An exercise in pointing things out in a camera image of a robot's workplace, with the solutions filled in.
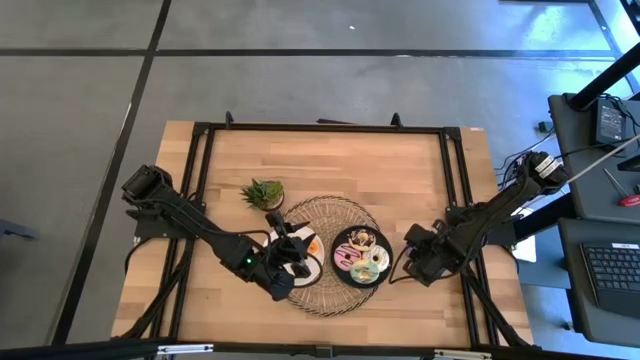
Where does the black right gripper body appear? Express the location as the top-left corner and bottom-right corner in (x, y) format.
(417, 219), (466, 276)

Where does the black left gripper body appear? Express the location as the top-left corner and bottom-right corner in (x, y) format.
(257, 234), (314, 303)

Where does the white frosted donut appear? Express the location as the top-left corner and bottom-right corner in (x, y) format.
(366, 244), (391, 273)

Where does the small bowl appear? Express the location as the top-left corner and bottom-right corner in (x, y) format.
(348, 228), (376, 252)

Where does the pink frosted donut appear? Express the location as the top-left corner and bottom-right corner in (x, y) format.
(333, 243), (362, 271)

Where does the green yellow frosted donut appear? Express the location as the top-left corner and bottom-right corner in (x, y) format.
(349, 259), (380, 285)

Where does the white round plate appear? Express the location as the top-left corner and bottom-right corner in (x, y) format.
(263, 225), (326, 288)

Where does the succulent plant in black pot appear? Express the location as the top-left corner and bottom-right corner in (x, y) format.
(240, 178), (286, 213)

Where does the round woven straw placemat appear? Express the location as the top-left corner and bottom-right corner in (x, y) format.
(273, 194), (384, 318)

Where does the black round plate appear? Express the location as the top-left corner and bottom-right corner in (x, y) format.
(330, 224), (395, 290)

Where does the white paper sheet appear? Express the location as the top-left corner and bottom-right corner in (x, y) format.
(512, 234), (538, 264)

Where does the grey keyboard desk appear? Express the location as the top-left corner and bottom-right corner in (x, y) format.
(557, 217), (640, 347)

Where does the grey side desk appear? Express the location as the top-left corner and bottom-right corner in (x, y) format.
(547, 91), (640, 225)

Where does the black keyboard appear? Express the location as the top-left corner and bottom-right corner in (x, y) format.
(579, 241), (640, 320)

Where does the thin white rod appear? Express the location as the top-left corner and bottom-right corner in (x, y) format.
(564, 133), (640, 186)

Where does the black power adapter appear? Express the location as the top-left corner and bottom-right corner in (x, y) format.
(594, 97), (627, 147)

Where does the black diagonal beam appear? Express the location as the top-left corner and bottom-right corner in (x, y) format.
(568, 42), (640, 112)

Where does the grey chair base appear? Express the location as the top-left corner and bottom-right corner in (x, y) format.
(0, 218), (40, 242)

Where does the black rail with silver brackets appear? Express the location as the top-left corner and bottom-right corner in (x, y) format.
(0, 338), (640, 360)

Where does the black aluminium table frame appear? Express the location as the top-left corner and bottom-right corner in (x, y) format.
(112, 110), (534, 351)

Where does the red handled screwdriver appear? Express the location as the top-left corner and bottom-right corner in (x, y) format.
(601, 167), (640, 208)

